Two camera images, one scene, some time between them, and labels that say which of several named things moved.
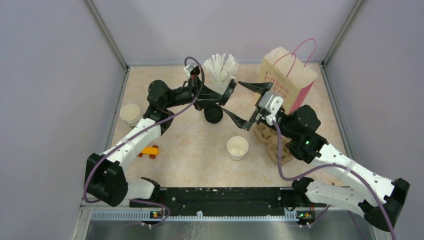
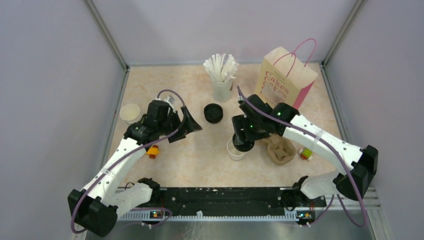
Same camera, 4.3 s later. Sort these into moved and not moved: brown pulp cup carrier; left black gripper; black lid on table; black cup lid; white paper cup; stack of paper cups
Moved: left black gripper; black cup lid
Not moved: white paper cup; stack of paper cups; brown pulp cup carrier; black lid on table
